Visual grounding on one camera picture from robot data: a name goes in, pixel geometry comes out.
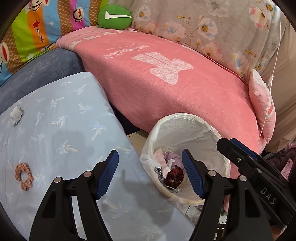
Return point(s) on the pink cloth piece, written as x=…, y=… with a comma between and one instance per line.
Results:
x=159, y=156

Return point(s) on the white lined trash bin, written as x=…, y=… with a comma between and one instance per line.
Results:
x=177, y=132

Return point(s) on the grey floral quilt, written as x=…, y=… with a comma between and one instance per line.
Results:
x=240, y=35

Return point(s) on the pink towel blanket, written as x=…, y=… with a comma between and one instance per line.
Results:
x=146, y=78

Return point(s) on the dark blue velvet cushion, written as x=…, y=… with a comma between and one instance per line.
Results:
x=49, y=67

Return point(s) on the green plush cushion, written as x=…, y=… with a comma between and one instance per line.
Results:
x=114, y=17

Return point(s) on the dark red scrunchie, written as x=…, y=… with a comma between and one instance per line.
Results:
x=174, y=178

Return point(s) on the mauve fabric bag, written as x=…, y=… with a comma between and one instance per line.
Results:
x=173, y=160

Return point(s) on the leopard print scrunchie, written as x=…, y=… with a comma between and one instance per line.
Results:
x=159, y=173

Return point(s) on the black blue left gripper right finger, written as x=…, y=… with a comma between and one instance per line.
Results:
x=246, y=219

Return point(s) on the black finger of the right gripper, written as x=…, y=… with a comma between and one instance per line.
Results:
x=276, y=194

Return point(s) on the pink small pillow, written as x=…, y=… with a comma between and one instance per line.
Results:
x=263, y=105

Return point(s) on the orange patterned scrunchie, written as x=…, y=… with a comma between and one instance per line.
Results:
x=24, y=176

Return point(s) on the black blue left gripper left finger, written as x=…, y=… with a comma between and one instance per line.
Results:
x=54, y=219

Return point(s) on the rolled grey cloth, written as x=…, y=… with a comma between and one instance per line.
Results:
x=16, y=115

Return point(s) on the colourful striped monkey pillow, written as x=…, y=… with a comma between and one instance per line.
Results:
x=39, y=25

